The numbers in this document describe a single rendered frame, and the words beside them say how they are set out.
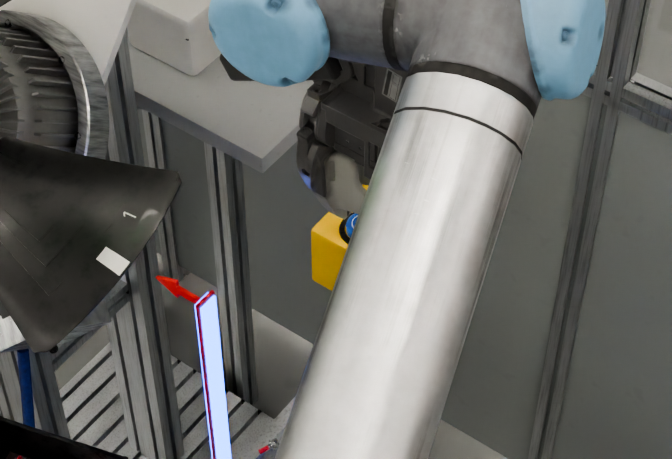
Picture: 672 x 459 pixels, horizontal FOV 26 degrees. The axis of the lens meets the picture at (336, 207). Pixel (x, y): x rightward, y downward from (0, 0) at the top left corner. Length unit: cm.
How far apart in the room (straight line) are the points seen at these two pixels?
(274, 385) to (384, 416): 208
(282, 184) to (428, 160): 176
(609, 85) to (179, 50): 61
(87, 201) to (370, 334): 79
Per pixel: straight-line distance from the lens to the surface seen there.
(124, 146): 200
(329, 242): 161
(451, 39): 79
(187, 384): 272
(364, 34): 83
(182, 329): 290
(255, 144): 201
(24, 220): 150
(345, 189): 111
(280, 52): 84
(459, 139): 77
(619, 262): 214
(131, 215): 147
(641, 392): 232
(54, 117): 171
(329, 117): 104
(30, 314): 146
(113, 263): 145
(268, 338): 287
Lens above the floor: 228
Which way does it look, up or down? 47 degrees down
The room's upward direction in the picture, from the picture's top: straight up
